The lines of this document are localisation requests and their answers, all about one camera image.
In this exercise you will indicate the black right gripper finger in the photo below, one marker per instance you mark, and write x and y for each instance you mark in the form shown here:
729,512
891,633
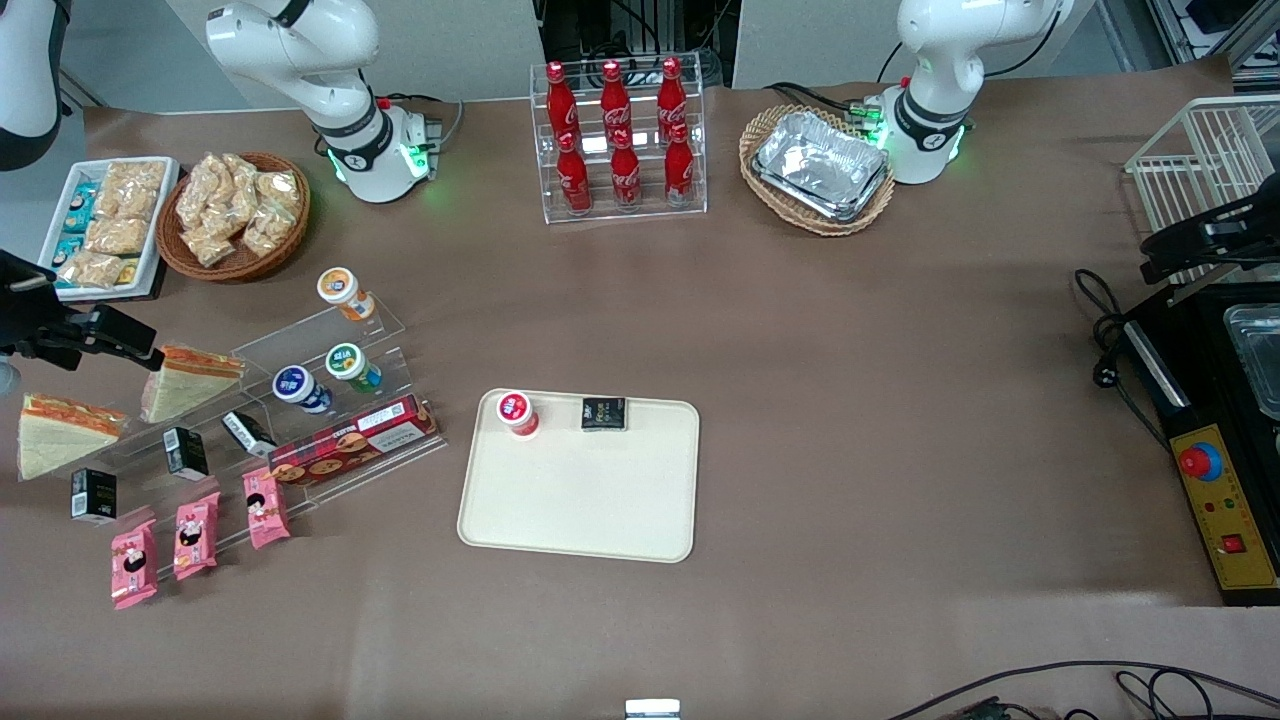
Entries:
128,335
72,348

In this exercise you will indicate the clear rice cracker packet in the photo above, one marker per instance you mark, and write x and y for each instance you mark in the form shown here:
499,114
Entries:
235,195
208,245
265,232
118,235
132,188
278,190
90,268
200,190

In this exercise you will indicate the triangle sandwich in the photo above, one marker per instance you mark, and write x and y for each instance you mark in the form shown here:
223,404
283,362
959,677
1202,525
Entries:
60,440
185,385

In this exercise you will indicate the white rectangular snack tray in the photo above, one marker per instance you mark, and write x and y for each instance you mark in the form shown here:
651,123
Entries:
172,178

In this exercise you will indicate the round wicker basket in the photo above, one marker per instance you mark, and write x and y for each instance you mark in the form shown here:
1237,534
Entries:
235,272

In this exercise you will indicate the orange gum bottle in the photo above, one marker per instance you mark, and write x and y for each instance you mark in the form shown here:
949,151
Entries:
338,286

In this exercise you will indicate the yellow snack packet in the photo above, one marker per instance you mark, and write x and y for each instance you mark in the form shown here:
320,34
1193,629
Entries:
128,272

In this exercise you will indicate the clear acrylic bottle rack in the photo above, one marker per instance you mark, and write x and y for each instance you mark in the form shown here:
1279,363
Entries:
600,215

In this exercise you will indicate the aluminium foil tray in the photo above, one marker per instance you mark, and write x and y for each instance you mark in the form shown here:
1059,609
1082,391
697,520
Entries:
820,155
850,208

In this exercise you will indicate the steel food container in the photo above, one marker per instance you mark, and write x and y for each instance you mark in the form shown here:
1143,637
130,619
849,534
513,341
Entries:
1260,360

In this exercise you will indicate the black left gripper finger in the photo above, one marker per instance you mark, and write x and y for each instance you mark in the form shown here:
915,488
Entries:
1235,255
1175,265

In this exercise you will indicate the teal snack packet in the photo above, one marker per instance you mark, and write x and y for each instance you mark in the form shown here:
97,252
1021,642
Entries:
82,210
68,250

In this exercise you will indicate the clear acrylic tiered stand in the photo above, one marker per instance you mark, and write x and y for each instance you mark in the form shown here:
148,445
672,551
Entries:
385,322

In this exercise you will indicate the oval wicker basket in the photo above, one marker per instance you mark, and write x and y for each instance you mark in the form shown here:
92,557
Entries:
800,222

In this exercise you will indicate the green gum bottle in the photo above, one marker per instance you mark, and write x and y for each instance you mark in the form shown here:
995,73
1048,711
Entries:
345,360

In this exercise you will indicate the small black snack box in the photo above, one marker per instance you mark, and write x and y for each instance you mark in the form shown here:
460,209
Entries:
185,452
604,414
93,495
245,432

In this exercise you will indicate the black tray sealing machine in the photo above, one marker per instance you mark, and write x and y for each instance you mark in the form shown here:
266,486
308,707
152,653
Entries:
1200,400

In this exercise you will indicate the red tartan shortbread box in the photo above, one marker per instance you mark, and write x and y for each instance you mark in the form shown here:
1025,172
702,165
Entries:
350,440

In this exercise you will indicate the red cola bottle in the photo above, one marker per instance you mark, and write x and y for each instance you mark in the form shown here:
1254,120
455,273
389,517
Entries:
671,98
574,180
560,100
679,172
614,100
626,178

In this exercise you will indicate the red lid yogurt cup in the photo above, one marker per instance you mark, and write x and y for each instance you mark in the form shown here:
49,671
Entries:
515,410

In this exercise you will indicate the beige plastic serving tray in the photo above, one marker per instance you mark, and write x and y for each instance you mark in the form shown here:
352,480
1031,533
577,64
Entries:
580,500

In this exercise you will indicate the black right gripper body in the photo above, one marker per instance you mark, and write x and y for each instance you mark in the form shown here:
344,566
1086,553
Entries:
32,318

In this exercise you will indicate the pink snack packet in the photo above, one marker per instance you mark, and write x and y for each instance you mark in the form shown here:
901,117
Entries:
266,510
195,537
133,565

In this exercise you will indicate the aluminium frame shelf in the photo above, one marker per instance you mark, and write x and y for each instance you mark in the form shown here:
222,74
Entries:
1200,30

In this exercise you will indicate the blue gum bottle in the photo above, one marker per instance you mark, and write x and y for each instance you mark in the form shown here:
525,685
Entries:
291,383

